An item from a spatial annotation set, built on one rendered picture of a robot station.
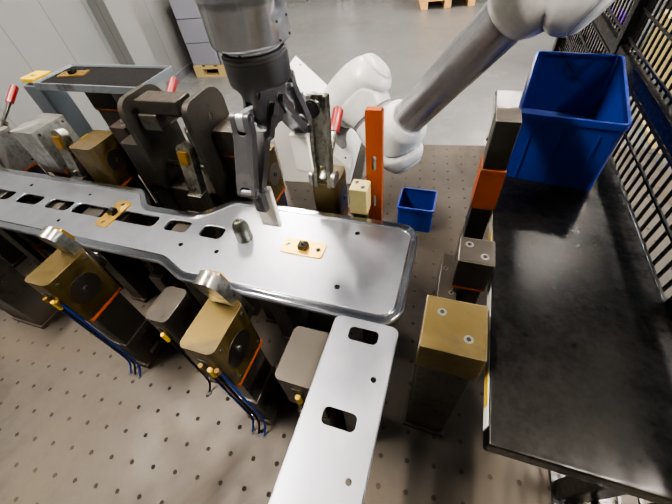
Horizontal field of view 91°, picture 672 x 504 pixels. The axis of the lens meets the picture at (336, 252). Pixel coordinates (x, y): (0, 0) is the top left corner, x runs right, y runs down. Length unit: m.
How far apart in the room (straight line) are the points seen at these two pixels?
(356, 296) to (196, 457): 0.49
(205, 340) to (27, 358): 0.76
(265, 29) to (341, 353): 0.40
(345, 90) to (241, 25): 0.80
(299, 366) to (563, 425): 0.33
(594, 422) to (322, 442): 0.31
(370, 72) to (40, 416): 1.24
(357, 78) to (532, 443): 1.01
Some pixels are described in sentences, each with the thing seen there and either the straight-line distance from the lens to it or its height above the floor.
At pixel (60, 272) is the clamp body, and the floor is 1.04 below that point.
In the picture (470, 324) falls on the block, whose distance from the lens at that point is 0.47.
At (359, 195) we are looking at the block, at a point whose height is 1.05.
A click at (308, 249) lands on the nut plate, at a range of 0.62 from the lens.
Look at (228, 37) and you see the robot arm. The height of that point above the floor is 1.36.
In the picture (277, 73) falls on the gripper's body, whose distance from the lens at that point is 0.42.
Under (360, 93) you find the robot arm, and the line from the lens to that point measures 1.15.
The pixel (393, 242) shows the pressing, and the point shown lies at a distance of 0.62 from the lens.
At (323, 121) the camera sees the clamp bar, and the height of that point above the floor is 1.18.
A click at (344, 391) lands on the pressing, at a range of 0.48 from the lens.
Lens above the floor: 1.45
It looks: 48 degrees down
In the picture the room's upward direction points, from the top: 8 degrees counter-clockwise
